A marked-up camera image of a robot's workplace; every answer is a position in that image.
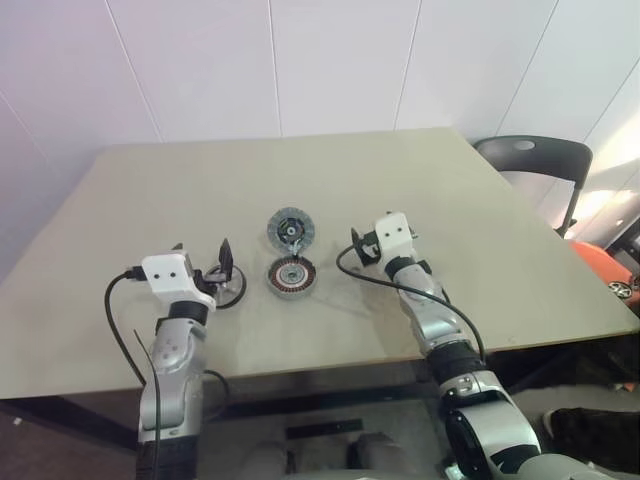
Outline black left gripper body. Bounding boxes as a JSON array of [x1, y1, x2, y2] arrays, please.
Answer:
[[192, 268, 231, 302]]

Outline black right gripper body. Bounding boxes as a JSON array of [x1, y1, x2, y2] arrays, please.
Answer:
[[359, 230, 385, 267]]

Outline grey spoked rotor disc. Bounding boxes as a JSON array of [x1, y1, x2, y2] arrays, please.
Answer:
[[266, 206, 317, 253]]

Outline round motor housing copper coils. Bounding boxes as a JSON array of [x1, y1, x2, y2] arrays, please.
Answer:
[[263, 253, 319, 300]]

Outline black folding chair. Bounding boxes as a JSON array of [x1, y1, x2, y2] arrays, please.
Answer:
[[472, 135, 595, 236]]

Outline black flat bar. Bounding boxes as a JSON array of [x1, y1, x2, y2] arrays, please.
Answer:
[[283, 418, 365, 442]]

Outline orange object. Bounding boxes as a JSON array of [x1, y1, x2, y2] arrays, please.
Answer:
[[568, 240, 640, 321]]

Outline grey rounded shape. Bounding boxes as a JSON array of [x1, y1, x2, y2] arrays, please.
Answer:
[[348, 432, 397, 470]]

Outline person dark trouser leg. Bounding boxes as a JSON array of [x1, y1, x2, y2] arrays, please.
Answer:
[[589, 339, 640, 396]]

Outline dark patterned shoe white sole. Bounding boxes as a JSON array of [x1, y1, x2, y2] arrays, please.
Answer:
[[542, 407, 640, 454]]

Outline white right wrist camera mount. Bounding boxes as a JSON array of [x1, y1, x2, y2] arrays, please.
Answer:
[[374, 211, 417, 262]]

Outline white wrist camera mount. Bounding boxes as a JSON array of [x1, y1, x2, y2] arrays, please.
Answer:
[[374, 211, 417, 262], [141, 252, 218, 314]]

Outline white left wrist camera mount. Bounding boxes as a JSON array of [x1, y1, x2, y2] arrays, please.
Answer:
[[141, 252, 218, 314]]

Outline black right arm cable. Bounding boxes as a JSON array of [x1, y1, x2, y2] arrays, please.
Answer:
[[335, 243, 490, 362]]

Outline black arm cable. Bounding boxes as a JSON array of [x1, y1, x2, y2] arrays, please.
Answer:
[[103, 267, 231, 416], [335, 243, 490, 362]]

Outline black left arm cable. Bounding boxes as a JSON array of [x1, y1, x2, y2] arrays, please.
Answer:
[[103, 267, 231, 416]]

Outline thin black wire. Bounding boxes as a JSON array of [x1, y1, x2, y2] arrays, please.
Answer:
[[131, 327, 164, 480]]

